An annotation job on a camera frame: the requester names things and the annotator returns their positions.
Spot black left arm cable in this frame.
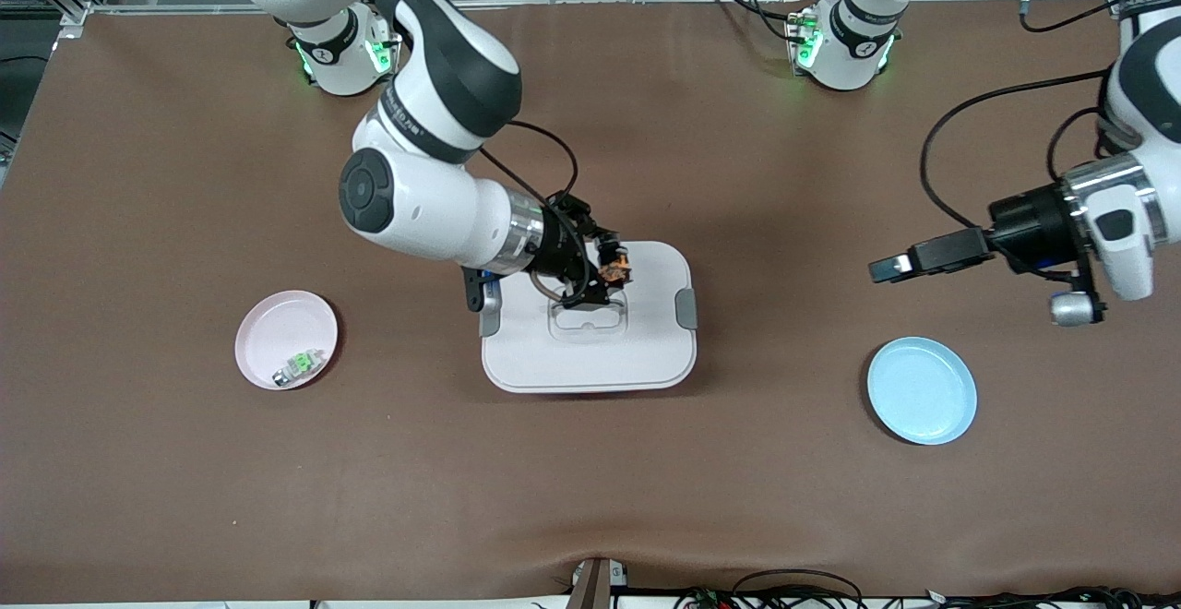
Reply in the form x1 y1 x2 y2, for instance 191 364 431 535
920 69 1123 233

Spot brown camera mount post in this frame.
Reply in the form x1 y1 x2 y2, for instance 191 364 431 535
567 556 630 609

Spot brown table mat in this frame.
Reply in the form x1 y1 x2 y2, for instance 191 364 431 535
0 0 1181 605

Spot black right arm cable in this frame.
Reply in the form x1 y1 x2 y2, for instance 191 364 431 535
475 120 591 307

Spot black base cable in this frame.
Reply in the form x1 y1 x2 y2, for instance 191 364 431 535
709 0 815 42

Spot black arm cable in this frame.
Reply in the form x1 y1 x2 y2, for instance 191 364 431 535
920 69 1123 233
475 120 591 307

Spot white lidded box grey clips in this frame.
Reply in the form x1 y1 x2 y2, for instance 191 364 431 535
479 240 699 395

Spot light blue round plate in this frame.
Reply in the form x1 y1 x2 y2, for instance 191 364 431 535
866 336 978 447

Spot pink round plate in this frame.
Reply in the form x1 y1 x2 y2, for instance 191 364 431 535
234 290 340 391

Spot green and silver switch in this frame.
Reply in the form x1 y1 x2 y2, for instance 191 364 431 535
272 348 327 388

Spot black looped cable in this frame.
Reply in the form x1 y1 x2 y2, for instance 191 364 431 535
734 569 865 609

